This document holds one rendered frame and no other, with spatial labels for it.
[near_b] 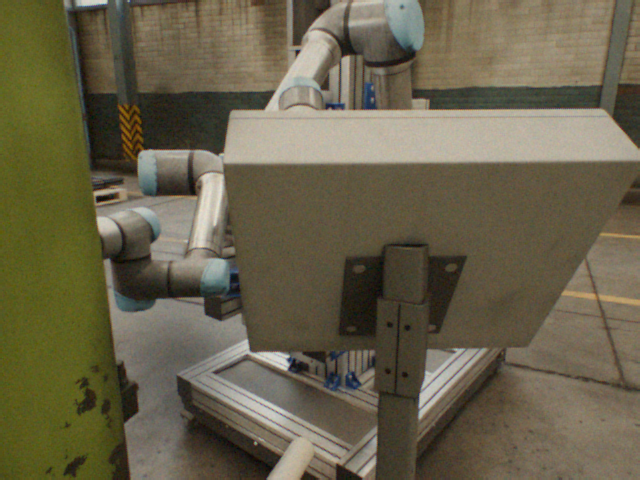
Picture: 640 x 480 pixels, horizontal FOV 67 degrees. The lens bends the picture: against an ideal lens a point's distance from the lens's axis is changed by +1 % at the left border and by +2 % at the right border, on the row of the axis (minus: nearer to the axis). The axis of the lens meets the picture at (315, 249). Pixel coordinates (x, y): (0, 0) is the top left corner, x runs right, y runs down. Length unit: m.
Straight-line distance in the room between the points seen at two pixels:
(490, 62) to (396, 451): 7.10
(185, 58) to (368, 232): 9.08
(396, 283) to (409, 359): 0.08
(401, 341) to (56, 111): 0.34
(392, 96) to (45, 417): 1.00
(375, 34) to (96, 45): 9.91
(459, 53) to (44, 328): 7.37
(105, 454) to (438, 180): 0.31
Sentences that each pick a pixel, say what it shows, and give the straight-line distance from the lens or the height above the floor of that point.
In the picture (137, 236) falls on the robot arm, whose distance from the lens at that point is 0.94.
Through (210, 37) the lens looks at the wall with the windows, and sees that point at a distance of 9.17.
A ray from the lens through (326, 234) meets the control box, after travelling 0.44.
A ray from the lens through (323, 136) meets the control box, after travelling 0.41.
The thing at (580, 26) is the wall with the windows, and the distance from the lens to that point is 7.50.
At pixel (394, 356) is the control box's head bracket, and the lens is 0.49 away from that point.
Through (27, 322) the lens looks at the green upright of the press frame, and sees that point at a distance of 0.30.
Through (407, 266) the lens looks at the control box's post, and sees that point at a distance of 0.45.
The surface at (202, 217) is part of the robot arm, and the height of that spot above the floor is 0.98.
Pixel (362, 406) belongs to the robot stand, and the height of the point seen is 0.22.
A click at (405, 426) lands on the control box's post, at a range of 0.53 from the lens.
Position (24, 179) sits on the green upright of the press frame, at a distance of 0.29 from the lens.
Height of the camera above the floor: 1.20
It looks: 16 degrees down
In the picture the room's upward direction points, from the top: straight up
